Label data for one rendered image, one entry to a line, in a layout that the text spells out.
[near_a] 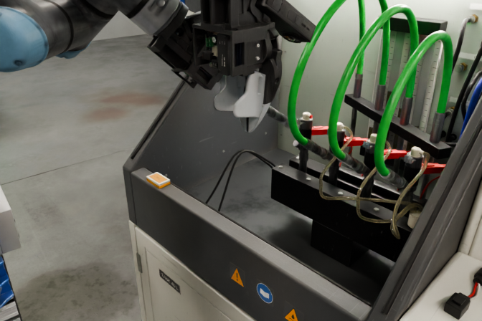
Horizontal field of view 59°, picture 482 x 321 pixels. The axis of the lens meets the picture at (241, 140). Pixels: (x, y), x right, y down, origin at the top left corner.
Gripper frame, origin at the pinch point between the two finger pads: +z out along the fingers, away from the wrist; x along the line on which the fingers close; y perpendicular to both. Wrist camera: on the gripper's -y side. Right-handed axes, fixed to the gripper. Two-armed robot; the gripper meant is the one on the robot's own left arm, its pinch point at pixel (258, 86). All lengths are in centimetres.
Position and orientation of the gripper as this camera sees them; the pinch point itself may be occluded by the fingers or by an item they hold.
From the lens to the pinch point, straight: 76.6
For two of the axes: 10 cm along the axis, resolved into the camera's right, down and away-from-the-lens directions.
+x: 5.0, 1.5, -8.5
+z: 6.8, 5.5, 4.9
